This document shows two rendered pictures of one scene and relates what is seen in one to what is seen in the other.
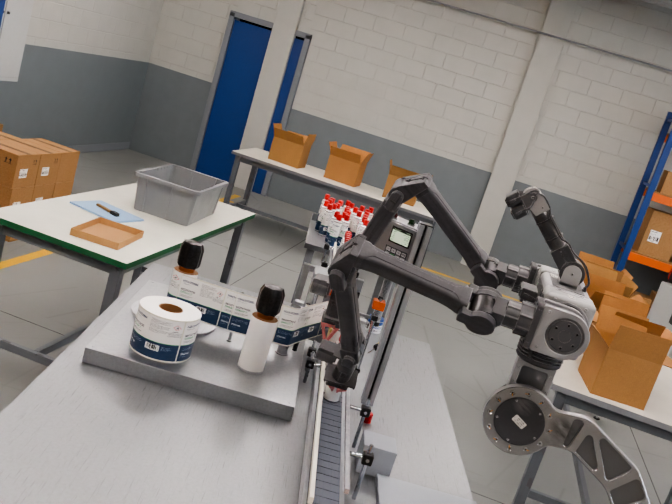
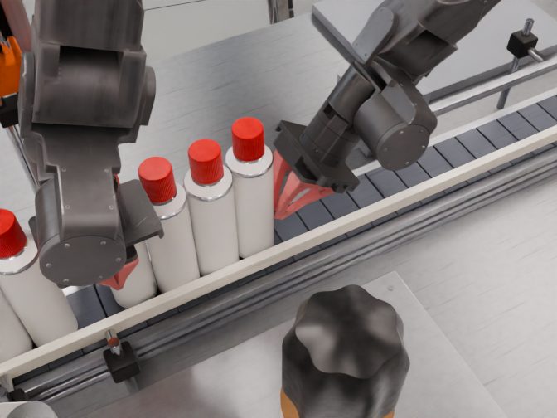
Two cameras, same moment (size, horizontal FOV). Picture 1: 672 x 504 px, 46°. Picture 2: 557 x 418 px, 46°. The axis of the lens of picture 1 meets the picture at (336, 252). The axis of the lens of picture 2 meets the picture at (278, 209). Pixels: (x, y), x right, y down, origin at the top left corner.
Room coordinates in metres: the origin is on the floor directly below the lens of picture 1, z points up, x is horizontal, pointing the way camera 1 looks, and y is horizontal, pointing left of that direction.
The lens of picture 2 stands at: (2.62, 0.33, 1.55)
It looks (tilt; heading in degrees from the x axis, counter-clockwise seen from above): 51 degrees down; 245
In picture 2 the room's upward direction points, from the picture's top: straight up
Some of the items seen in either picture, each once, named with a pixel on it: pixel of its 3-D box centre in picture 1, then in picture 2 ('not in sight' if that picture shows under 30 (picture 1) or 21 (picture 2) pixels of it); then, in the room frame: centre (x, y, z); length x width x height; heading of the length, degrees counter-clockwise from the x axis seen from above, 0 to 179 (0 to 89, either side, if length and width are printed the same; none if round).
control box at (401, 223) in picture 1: (396, 247); not in sight; (2.69, -0.20, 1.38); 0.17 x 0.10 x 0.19; 58
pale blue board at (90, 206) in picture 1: (107, 211); not in sight; (4.17, 1.25, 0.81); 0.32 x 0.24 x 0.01; 67
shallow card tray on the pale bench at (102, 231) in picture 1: (108, 232); not in sight; (3.74, 1.09, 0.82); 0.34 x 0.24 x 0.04; 177
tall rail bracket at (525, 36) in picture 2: (355, 470); (524, 75); (1.96, -0.22, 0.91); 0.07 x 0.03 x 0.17; 93
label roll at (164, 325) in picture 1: (165, 328); not in sight; (2.42, 0.45, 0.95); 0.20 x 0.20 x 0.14
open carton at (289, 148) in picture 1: (290, 145); not in sight; (8.37, 0.79, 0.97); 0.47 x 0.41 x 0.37; 168
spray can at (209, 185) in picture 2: not in sight; (212, 214); (2.49, -0.12, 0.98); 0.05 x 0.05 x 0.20
